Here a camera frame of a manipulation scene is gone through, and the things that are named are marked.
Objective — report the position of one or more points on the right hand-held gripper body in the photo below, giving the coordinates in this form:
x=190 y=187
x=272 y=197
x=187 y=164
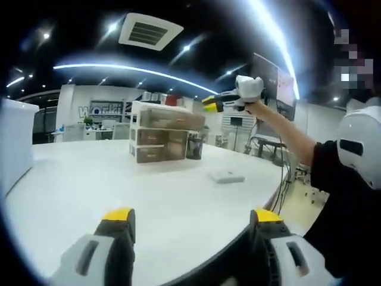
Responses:
x=250 y=89

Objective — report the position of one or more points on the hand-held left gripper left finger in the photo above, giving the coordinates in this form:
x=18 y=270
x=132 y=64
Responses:
x=110 y=256

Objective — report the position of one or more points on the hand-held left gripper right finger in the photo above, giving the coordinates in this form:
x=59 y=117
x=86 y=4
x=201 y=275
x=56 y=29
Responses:
x=276 y=256

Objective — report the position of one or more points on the black mesh pen holder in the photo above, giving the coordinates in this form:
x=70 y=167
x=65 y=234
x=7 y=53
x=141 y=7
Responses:
x=195 y=149

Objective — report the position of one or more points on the white drawer organizer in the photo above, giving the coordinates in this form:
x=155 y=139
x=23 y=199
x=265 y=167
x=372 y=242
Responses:
x=157 y=140

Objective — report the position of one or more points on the white desk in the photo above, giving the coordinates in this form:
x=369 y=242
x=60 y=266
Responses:
x=104 y=178

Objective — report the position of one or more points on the person's right hand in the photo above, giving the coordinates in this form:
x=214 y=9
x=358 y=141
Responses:
x=255 y=108

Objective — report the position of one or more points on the small black screen on stand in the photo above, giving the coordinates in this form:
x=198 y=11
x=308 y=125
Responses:
x=236 y=121

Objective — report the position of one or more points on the white window blind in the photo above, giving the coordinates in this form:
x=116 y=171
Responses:
x=229 y=131

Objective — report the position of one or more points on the red storage box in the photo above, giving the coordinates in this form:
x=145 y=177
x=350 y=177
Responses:
x=174 y=100

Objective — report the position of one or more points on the curved ceiling light strip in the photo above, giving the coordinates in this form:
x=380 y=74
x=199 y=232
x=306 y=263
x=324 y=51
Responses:
x=134 y=71
x=287 y=53

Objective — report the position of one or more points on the white shelf with boxes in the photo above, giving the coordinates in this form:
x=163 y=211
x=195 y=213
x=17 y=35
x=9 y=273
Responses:
x=154 y=96

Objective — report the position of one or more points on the white flat box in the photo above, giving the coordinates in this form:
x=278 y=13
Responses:
x=226 y=177

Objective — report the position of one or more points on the white ceiling air vent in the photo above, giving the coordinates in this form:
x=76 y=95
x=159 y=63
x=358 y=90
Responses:
x=150 y=31

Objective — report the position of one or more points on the white worn chest device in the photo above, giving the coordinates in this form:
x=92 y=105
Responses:
x=357 y=143

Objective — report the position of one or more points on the green potted plant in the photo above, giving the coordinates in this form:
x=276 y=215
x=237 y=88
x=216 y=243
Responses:
x=87 y=121

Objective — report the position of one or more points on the large white storage box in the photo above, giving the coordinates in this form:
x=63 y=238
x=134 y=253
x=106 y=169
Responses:
x=16 y=143

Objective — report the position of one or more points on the large dark wall monitor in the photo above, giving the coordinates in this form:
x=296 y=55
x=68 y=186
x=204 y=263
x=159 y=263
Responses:
x=272 y=80

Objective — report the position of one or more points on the black frame table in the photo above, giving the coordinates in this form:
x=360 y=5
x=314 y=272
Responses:
x=265 y=143

